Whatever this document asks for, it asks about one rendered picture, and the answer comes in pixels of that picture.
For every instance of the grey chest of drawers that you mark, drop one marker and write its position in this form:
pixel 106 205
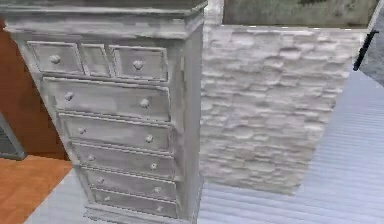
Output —
pixel 123 106

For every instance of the window with green view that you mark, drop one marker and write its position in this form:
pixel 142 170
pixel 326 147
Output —
pixel 296 11

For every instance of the grey framed panel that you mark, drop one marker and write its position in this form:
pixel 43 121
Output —
pixel 7 143

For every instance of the grey room door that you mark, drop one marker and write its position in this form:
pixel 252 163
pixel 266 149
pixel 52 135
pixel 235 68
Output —
pixel 375 60

